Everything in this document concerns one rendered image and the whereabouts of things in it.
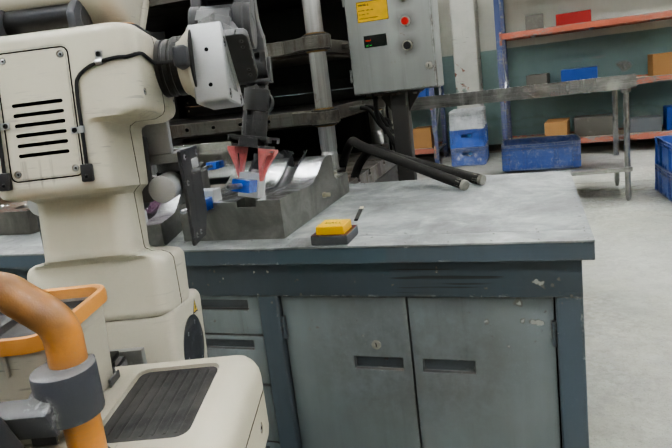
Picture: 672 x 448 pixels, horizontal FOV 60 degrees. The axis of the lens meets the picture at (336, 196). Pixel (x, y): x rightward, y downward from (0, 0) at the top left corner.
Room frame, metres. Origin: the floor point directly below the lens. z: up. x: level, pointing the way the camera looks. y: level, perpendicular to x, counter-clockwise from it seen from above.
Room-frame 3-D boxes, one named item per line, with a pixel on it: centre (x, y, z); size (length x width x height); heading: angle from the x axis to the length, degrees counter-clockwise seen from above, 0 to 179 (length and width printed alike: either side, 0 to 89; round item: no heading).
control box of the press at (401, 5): (2.12, -0.27, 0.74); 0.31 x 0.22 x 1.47; 71
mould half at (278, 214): (1.53, 0.16, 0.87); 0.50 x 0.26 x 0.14; 161
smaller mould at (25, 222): (1.78, 0.93, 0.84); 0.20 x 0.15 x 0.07; 161
